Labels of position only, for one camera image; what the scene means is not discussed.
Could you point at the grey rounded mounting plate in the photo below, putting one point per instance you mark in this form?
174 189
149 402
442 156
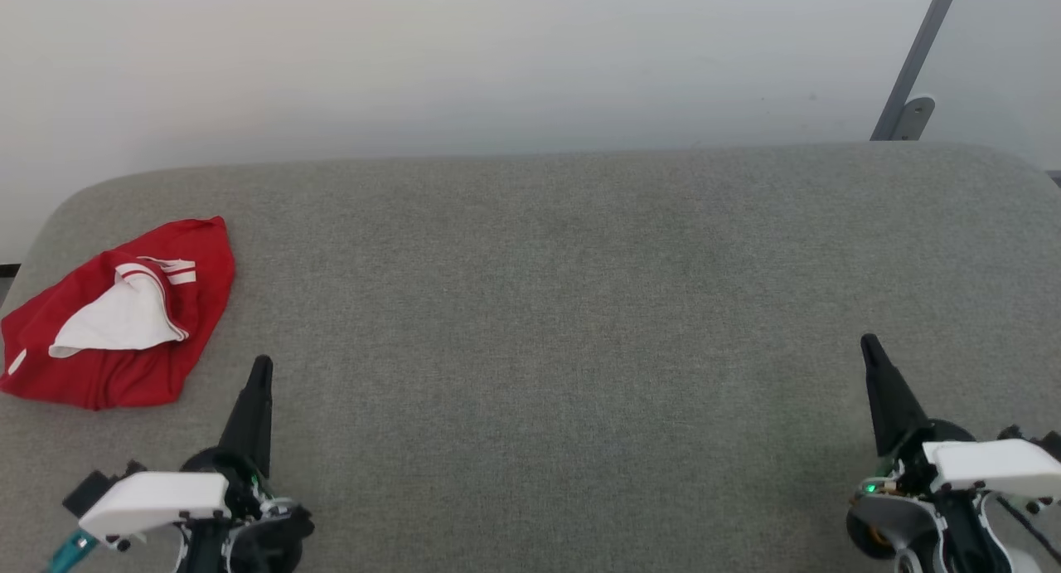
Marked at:
914 117

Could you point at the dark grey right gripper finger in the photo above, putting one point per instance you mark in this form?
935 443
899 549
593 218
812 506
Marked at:
902 403
882 415

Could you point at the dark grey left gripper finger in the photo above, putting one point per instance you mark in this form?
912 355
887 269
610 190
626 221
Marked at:
265 424
243 428

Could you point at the grey metal strut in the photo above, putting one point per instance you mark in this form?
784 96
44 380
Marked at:
922 50

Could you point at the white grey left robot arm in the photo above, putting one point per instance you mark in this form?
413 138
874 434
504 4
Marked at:
273 540

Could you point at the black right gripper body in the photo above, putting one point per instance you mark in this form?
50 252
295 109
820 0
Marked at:
912 469

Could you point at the red and white garment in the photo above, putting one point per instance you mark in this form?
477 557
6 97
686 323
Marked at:
199 266

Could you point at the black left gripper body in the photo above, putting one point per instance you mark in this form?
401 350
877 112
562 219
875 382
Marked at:
249 490

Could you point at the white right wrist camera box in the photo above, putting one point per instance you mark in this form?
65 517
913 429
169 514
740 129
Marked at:
995 463

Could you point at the black skirting strip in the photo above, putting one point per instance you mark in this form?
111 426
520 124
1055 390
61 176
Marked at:
7 270

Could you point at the grey fabric sofa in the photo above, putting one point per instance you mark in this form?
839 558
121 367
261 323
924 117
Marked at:
530 308

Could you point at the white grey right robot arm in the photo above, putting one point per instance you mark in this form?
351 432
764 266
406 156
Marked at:
903 527

